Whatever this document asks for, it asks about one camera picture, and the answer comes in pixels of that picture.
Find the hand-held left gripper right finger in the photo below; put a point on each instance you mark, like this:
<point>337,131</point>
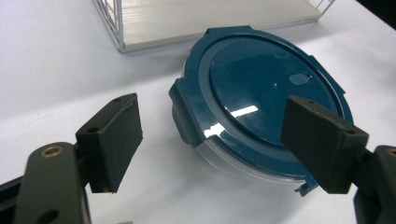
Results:
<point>323,146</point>

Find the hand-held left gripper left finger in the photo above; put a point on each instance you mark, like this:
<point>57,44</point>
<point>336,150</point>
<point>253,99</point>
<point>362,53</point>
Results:
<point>115,146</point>

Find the round container with blue lid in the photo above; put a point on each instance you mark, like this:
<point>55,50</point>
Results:
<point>249,93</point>

